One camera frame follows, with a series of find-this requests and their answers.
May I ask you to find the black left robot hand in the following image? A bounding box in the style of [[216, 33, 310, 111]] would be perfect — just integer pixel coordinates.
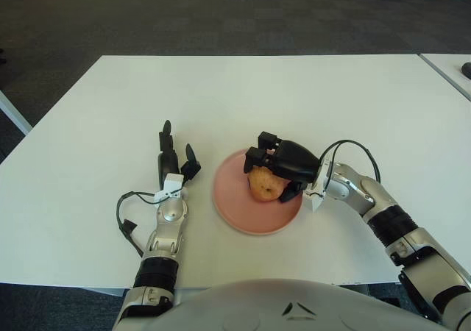
[[157, 119, 202, 184]]

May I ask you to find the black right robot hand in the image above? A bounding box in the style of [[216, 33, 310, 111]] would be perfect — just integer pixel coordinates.
[[242, 131, 320, 204]]

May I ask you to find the yellow-red apple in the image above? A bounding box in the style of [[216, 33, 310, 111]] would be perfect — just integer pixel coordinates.
[[247, 165, 288, 202]]

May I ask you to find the round pink plate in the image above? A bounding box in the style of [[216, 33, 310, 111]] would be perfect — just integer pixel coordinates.
[[212, 149, 305, 235]]

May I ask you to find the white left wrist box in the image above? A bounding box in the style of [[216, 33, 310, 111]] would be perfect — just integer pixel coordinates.
[[153, 173, 185, 203]]

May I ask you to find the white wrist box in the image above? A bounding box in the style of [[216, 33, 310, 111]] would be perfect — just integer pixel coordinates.
[[153, 173, 185, 203], [303, 183, 327, 213]]

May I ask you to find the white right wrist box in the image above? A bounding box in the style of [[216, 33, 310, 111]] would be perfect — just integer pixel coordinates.
[[303, 183, 327, 213]]

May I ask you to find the grey robot torso shell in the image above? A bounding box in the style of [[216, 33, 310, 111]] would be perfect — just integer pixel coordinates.
[[146, 278, 463, 331]]

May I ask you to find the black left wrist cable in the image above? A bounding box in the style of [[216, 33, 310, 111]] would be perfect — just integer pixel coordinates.
[[116, 190, 160, 257]]

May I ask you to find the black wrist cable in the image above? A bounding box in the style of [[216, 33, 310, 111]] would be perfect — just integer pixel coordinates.
[[319, 138, 381, 183], [116, 190, 160, 257]]

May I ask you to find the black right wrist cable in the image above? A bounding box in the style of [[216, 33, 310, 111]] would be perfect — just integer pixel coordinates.
[[319, 138, 381, 183]]

